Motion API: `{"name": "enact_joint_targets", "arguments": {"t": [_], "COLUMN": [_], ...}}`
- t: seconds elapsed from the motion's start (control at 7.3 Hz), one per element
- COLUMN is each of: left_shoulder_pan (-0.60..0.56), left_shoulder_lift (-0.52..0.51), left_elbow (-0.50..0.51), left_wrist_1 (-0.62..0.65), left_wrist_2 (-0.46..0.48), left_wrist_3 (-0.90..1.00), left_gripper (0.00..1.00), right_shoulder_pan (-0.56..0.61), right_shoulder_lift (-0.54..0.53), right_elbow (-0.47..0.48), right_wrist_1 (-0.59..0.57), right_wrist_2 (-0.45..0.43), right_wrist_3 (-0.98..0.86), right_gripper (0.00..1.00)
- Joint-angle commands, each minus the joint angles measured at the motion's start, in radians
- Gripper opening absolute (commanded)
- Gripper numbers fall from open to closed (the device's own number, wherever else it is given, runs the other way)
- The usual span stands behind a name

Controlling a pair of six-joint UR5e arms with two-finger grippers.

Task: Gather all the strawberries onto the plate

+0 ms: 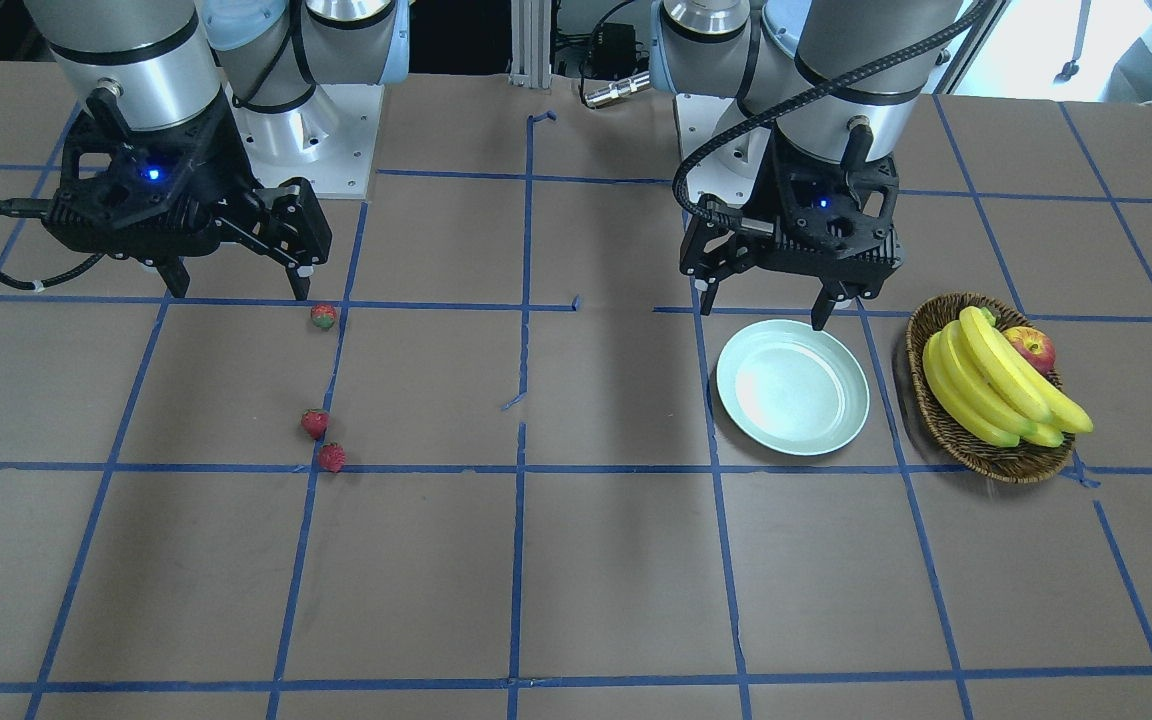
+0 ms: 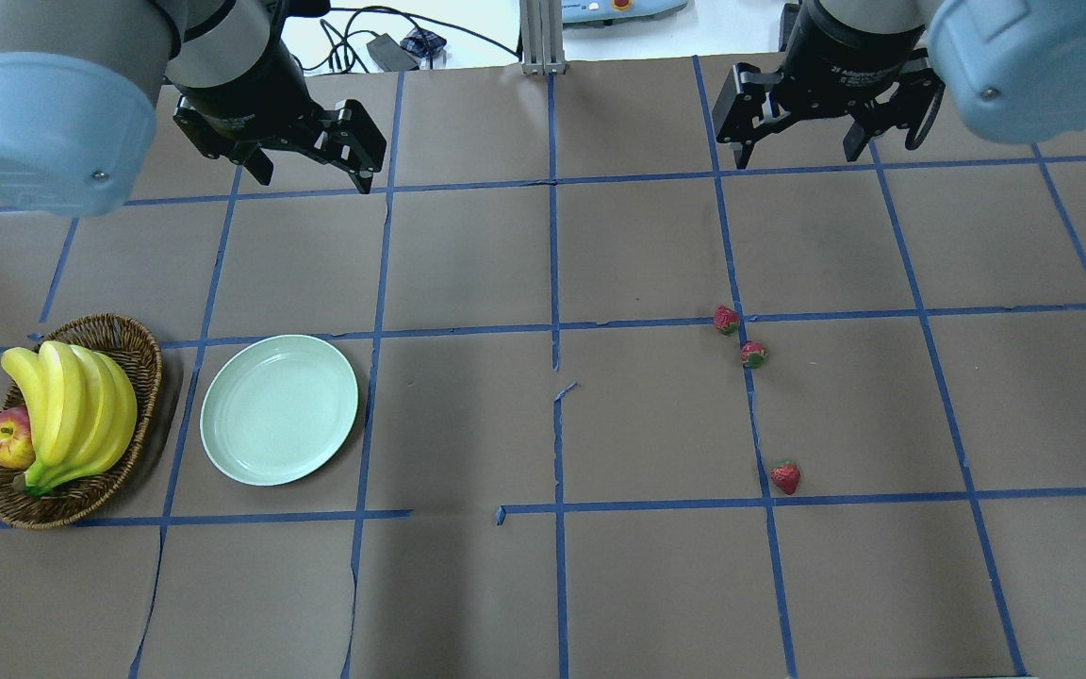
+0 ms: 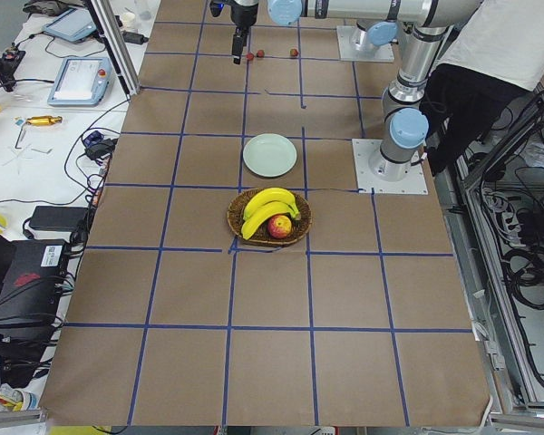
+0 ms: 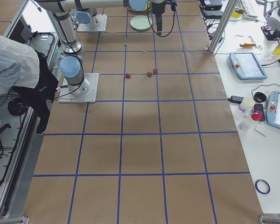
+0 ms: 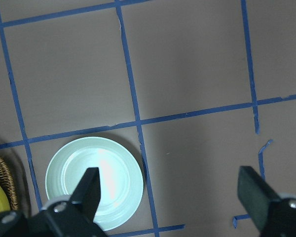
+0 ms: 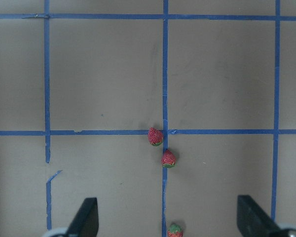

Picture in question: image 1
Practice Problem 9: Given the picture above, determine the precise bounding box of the black power adapter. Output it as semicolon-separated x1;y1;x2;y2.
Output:
579;23;641;79

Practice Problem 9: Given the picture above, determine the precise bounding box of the light green plate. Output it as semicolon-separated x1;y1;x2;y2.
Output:
717;319;870;457

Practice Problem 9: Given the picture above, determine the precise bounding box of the silver cable connector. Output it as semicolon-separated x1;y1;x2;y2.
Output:
579;70;652;109

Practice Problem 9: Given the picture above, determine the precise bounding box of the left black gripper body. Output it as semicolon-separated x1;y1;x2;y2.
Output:
680;129;904;300

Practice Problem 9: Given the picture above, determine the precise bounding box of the aluminium frame post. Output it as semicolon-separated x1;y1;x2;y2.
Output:
508;0;556;92

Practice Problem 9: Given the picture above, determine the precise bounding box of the yellow banana bunch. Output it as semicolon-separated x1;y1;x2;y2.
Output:
922;306;1094;448

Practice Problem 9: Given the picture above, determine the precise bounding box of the red strawberry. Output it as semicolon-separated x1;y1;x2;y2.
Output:
308;304;340;331
300;407;332;441
314;442;348;473

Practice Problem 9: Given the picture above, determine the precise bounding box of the red apple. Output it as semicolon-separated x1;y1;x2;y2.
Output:
1002;325;1056;376

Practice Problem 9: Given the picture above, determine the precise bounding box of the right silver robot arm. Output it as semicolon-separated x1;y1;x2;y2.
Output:
26;1;411;300

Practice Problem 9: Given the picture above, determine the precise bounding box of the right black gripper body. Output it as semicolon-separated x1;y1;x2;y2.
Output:
44;88;332;273

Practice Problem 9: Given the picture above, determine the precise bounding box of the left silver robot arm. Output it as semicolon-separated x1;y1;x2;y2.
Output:
649;1;986;331

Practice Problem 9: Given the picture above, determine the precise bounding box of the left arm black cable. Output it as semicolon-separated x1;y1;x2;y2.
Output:
672;0;996;236

